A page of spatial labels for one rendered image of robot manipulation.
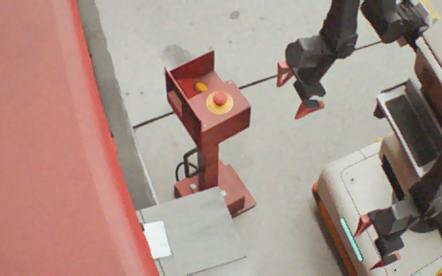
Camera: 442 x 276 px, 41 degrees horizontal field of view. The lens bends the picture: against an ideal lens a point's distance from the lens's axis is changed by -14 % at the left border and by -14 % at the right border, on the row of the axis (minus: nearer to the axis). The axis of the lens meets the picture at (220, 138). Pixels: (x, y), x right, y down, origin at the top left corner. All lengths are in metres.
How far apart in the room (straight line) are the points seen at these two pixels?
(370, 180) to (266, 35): 0.94
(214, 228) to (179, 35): 1.62
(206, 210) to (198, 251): 0.10
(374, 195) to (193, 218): 1.01
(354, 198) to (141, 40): 1.22
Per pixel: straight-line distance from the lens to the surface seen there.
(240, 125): 1.92
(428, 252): 2.34
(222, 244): 1.46
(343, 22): 1.40
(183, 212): 1.49
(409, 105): 1.64
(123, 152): 1.70
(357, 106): 2.84
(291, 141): 2.71
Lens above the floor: 2.38
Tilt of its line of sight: 62 degrees down
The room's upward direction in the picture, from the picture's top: 2 degrees clockwise
